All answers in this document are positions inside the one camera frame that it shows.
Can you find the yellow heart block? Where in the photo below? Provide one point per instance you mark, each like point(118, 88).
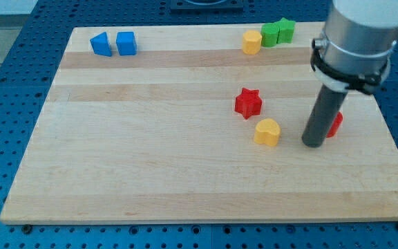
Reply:
point(267, 132)

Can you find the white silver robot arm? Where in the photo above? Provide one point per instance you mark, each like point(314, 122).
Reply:
point(353, 51)

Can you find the wooden board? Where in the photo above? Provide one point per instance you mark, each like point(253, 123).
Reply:
point(154, 138)

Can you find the red star block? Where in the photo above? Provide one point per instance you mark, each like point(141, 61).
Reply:
point(248, 103)

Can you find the yellow hexagon block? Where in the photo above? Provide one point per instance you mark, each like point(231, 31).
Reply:
point(251, 43)

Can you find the blue cube block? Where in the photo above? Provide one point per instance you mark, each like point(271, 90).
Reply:
point(126, 43)

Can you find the green cylinder block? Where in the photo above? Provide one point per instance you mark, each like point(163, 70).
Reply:
point(269, 32)

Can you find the blue triangle block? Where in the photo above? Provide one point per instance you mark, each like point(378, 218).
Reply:
point(100, 45)

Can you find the green star block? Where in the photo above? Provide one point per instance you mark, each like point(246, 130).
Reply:
point(286, 30)

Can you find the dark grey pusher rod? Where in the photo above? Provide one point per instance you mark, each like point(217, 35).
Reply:
point(325, 109)

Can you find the red round block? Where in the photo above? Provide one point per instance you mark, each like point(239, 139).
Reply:
point(335, 125)

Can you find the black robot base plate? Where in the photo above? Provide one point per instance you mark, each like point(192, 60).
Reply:
point(206, 5)

